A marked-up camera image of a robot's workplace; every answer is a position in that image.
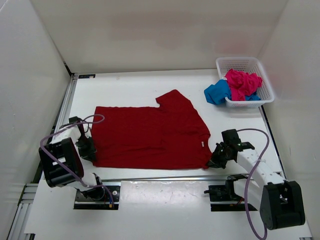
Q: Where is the blue t-shirt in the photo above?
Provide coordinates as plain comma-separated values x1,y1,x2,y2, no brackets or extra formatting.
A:
204,79,261,105

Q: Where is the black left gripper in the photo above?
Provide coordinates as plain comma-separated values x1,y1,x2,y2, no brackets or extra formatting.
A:
75,135,97,162

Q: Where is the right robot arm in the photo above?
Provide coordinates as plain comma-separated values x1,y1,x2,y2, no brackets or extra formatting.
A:
204,129,306,231

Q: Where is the aluminium rail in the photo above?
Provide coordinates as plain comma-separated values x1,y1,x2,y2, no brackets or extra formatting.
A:
6,62,79,240
41,164,286,185

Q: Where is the aluminium front rail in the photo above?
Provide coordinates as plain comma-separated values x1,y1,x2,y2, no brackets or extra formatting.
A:
41,164,286,185

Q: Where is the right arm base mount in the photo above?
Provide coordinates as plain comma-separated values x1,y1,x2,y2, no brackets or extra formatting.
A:
203,185,246,212

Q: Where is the pink t-shirt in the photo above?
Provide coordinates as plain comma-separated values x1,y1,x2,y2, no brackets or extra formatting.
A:
225,69,263,98

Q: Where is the white plastic laundry basket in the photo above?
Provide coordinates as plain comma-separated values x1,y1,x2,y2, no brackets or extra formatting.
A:
216,56,275,108

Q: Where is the white front cover board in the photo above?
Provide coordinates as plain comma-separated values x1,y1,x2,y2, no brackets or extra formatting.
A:
24,180,313,238

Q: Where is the aluminium left side rail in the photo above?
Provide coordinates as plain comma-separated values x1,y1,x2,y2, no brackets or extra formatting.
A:
6,62,79,240

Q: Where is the red t-shirt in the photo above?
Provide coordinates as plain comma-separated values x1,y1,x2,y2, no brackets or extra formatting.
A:
91,89,212,170

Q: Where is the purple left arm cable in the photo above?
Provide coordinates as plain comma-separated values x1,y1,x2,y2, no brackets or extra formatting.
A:
39,113,115,210

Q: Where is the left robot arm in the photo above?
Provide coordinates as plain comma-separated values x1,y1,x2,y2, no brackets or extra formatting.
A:
38,116,106,201

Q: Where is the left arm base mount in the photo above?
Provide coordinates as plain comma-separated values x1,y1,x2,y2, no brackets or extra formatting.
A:
73,181,121,211

